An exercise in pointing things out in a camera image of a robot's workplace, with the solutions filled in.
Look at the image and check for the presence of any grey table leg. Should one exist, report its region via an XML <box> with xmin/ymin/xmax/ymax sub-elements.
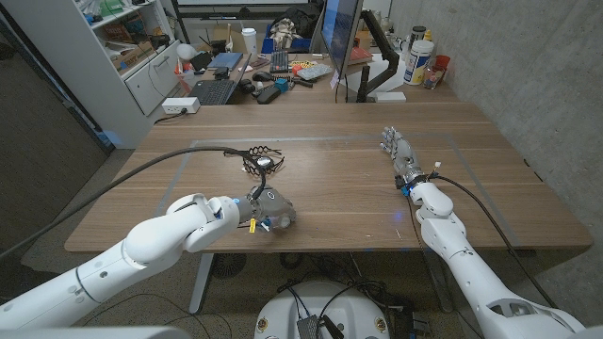
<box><xmin>188</xmin><ymin>252</ymin><xmax>216</xmax><ymax>315</ymax></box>
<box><xmin>422</xmin><ymin>249</ymin><xmax>454</xmax><ymax>314</ymax></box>

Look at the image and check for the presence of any red book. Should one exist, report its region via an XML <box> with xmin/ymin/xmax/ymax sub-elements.
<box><xmin>348</xmin><ymin>45</ymin><xmax>374</xmax><ymax>66</ymax></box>

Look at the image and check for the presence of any blue storage bin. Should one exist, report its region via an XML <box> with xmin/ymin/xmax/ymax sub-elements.
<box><xmin>261</xmin><ymin>24</ymin><xmax>312</xmax><ymax>55</ymax></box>

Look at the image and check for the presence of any black framed wall screen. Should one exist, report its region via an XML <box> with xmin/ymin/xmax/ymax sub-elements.
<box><xmin>170</xmin><ymin>0</ymin><xmax>326</xmax><ymax>23</ymax></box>

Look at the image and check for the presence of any black laptop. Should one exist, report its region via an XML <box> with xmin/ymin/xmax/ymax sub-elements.
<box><xmin>187</xmin><ymin>54</ymin><xmax>253</xmax><ymax>106</ymax></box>

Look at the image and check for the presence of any black jacket pile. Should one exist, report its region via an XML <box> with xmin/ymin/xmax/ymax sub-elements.
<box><xmin>269</xmin><ymin>4</ymin><xmax>324</xmax><ymax>39</ymax></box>

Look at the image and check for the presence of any white tumbler cup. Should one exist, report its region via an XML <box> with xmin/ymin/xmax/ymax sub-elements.
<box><xmin>240</xmin><ymin>26</ymin><xmax>258</xmax><ymax>56</ymax></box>

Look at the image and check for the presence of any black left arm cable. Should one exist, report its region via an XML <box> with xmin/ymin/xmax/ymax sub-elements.
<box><xmin>0</xmin><ymin>145</ymin><xmax>269</xmax><ymax>263</ymax></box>

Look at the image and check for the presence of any black oval case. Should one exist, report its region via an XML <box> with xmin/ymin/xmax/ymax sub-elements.
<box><xmin>256</xmin><ymin>86</ymin><xmax>282</xmax><ymax>105</ymax></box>

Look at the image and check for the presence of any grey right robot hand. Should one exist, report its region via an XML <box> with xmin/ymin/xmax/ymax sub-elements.
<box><xmin>380</xmin><ymin>125</ymin><xmax>425</xmax><ymax>187</ymax></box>

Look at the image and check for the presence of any black keyboard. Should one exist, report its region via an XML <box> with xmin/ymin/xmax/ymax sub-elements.
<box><xmin>269</xmin><ymin>49</ymin><xmax>289</xmax><ymax>74</ymax></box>

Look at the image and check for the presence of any small grey keyboard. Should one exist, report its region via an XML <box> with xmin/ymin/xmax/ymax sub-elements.
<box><xmin>296</xmin><ymin>63</ymin><xmax>334</xmax><ymax>81</ymax></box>

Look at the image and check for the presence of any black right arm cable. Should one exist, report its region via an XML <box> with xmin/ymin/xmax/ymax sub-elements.
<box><xmin>431</xmin><ymin>173</ymin><xmax>558</xmax><ymax>311</ymax></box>

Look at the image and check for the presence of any round black floor fan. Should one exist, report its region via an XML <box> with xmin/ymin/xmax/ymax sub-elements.
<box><xmin>210</xmin><ymin>252</ymin><xmax>248</xmax><ymax>280</ymax></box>

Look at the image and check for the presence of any white power strip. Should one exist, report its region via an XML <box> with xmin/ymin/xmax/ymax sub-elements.
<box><xmin>161</xmin><ymin>96</ymin><xmax>201</xmax><ymax>115</ymax></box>

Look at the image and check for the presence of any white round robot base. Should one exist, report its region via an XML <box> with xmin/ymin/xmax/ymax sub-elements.
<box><xmin>253</xmin><ymin>281</ymin><xmax>391</xmax><ymax>339</ymax></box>

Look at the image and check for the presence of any white canister blue label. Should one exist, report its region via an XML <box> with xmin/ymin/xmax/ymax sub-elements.
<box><xmin>403</xmin><ymin>39</ymin><xmax>435</xmax><ymax>87</ymax></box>

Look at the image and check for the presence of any computer monitor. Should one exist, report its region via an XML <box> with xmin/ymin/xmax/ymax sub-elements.
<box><xmin>319</xmin><ymin>0</ymin><xmax>364</xmax><ymax>79</ymax></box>

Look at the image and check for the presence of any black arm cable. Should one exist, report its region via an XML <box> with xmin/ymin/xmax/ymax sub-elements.
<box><xmin>0</xmin><ymin>145</ymin><xmax>269</xmax><ymax>263</ymax></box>
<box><xmin>431</xmin><ymin>173</ymin><xmax>558</xmax><ymax>311</ymax></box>

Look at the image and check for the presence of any blue notebook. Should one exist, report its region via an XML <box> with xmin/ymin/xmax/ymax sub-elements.
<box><xmin>206</xmin><ymin>51</ymin><xmax>244</xmax><ymax>71</ymax></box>

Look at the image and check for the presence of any white shelf cabinet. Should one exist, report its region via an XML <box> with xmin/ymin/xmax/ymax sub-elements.
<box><xmin>0</xmin><ymin>0</ymin><xmax>183</xmax><ymax>150</ymax></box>

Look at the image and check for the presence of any white robot torso edge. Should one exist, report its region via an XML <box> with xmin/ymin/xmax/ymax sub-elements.
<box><xmin>0</xmin><ymin>326</ymin><xmax>192</xmax><ymax>339</ymax></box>

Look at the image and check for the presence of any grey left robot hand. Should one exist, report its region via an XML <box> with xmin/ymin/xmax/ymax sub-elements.
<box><xmin>235</xmin><ymin>186</ymin><xmax>298</xmax><ymax>233</ymax></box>

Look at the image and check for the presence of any flat white box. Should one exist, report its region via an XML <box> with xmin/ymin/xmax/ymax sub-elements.
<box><xmin>375</xmin><ymin>90</ymin><xmax>407</xmax><ymax>104</ymax></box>

